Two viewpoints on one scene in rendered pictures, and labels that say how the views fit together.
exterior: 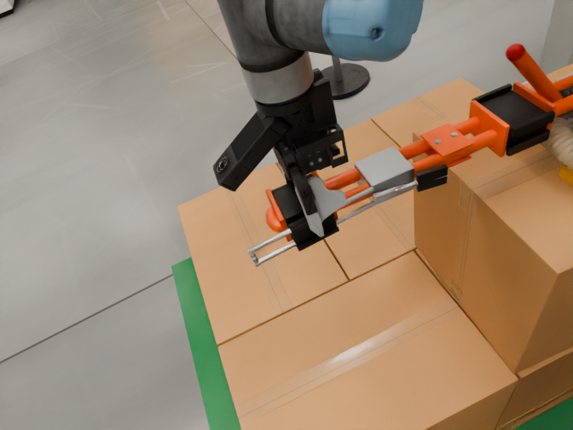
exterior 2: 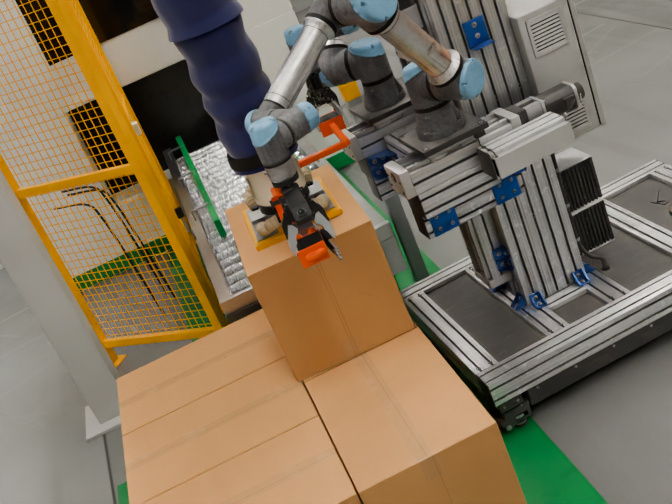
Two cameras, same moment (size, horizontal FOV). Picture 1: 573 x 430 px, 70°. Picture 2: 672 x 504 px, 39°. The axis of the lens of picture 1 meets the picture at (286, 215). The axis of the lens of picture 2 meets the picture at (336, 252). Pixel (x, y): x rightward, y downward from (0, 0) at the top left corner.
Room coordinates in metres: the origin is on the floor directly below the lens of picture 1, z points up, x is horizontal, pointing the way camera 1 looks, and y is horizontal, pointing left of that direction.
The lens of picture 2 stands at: (0.34, 2.20, 2.06)
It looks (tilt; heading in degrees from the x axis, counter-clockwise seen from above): 25 degrees down; 271
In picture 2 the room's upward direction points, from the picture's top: 23 degrees counter-clockwise
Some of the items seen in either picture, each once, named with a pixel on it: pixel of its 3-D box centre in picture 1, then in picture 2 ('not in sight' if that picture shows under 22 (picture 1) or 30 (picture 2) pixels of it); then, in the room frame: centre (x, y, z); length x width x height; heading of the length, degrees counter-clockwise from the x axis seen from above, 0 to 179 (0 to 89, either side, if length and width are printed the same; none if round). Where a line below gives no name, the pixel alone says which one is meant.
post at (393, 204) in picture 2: not in sight; (386, 186); (0.09, -1.62, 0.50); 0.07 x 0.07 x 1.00; 7
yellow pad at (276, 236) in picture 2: not in sight; (261, 220); (0.57, -0.62, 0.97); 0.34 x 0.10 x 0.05; 94
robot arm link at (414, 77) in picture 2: not in sight; (425, 80); (-0.07, -0.55, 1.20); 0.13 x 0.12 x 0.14; 126
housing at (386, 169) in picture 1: (384, 175); (303, 232); (0.44, -0.16, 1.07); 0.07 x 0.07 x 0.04; 4
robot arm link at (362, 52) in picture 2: not in sight; (367, 58); (0.03, -1.05, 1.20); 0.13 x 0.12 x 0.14; 153
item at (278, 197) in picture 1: (301, 205); (310, 249); (0.44, -0.03, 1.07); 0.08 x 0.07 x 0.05; 94
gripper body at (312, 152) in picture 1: (299, 127); (292, 196); (0.42, -0.05, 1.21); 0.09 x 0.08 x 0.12; 95
